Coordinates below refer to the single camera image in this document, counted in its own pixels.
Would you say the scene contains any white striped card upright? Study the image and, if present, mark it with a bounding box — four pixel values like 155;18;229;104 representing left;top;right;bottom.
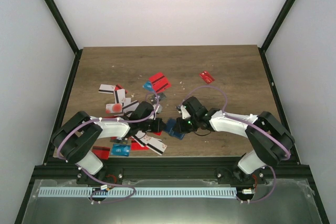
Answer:
114;89;125;103

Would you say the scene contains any blue leather card holder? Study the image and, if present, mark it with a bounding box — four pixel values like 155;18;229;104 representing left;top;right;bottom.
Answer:
164;118;186;140

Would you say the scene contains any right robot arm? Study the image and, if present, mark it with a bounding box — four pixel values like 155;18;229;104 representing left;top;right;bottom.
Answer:
173;97;295;184

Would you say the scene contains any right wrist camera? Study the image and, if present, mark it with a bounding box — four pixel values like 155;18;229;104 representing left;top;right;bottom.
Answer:
177;105;191;120

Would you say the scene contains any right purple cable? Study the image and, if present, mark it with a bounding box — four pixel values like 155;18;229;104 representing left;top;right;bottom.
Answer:
181;85;292;205

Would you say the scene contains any black aluminium frame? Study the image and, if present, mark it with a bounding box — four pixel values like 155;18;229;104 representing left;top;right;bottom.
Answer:
15;0;329;223

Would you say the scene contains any red striped card bottom-left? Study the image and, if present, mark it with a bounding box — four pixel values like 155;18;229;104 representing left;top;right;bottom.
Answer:
92;146;111;160

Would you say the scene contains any red striped card top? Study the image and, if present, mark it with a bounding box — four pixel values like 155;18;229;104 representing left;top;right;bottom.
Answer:
149;72;171;93

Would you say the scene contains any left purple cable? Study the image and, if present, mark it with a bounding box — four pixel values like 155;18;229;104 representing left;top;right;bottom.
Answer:
57;91;160;205

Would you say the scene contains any blue card bottom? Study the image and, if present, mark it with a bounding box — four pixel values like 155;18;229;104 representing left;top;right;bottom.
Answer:
111;144;131;157

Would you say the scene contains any white red-circle card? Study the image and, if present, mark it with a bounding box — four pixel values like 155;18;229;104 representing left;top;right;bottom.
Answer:
106;103;123;113

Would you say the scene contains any blue card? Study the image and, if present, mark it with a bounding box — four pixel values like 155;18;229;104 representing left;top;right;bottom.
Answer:
143;81;155;92
111;144;131;157

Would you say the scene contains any white striped card top-left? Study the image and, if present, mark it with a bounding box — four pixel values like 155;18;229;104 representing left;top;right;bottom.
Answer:
98;84;116;94

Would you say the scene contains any red card far right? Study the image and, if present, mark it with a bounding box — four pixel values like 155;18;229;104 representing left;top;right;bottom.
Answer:
199;70;215;84

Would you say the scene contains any white striped card bottom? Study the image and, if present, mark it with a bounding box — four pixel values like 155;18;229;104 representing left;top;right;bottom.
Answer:
131;131;167;155

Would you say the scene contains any blue card top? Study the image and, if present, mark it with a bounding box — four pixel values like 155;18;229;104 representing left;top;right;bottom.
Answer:
143;81;155;92

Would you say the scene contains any light blue slotted rail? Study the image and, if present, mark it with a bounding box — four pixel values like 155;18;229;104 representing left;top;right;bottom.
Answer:
38;187;237;199

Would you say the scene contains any purple cable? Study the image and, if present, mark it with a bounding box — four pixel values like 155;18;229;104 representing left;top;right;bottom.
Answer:
181;85;292;205
57;91;160;205

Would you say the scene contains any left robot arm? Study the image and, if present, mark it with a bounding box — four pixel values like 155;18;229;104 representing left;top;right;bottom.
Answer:
50;101;165;184

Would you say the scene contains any black VIP card top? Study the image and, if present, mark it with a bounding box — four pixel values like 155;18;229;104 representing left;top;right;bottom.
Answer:
148;92;166;105

